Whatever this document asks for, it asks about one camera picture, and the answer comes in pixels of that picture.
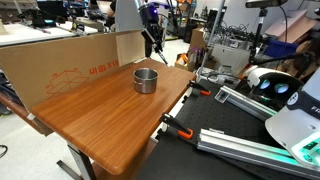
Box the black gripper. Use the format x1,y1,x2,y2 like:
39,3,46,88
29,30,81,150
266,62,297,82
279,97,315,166
137,2,165,58

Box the black and white marker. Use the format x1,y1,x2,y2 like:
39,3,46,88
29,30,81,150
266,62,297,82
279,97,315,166
155,45,169,65

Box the stainless steel cup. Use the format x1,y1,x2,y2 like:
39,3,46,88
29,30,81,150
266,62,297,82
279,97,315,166
132,67,160,95

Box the small brown cardboard box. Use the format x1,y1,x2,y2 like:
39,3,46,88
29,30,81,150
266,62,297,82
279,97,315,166
188,27,208,51

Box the silver metal pole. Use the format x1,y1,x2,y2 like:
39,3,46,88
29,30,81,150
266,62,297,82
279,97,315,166
195,0,228,83

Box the orange and black clamp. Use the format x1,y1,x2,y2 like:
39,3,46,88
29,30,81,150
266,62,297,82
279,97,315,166
159,112,195,141
187,80,212,97

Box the grey equipment box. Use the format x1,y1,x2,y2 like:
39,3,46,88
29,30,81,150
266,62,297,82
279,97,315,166
211,43,252,76

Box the black perforated breadboard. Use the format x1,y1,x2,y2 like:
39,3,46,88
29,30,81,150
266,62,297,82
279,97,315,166
138,79,320,180

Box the blue plastic bin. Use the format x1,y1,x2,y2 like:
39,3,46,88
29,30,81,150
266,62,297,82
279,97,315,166
264,39,300,59

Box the white VR headset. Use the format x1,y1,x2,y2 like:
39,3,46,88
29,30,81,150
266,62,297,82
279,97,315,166
245,66,305,112

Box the white workbench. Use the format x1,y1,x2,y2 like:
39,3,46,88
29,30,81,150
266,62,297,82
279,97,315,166
0,21,100,48

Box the grey table base with casters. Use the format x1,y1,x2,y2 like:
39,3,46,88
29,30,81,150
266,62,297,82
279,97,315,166
55,142,98,180

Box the flat brown cardboard sheets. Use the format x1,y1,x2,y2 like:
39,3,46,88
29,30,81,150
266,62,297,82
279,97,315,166
264,9,319,40

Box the brown cardboard box wall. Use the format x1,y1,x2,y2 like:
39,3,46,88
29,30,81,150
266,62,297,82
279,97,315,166
0,29,147,113

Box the black camera tripod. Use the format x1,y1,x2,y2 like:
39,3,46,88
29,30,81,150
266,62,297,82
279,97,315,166
248,8,318,79

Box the aluminium extrusion rail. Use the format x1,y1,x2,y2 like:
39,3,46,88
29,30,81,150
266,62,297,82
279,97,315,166
213,85,278,122
195,128,320,179

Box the black camera on stand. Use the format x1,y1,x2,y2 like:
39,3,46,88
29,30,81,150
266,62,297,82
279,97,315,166
245,0,289,10

